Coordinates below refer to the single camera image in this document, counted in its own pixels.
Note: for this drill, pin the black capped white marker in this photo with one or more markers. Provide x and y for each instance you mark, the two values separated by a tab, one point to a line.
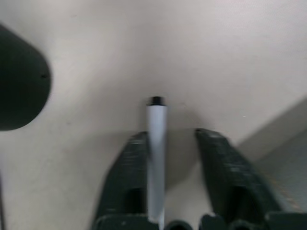
156	143

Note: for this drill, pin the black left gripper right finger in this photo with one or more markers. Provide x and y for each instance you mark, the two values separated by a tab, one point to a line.
230	177

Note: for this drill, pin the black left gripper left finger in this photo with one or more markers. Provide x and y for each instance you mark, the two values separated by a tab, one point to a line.
124	177

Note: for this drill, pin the black plastic cup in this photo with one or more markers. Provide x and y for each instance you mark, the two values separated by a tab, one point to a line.
19	83

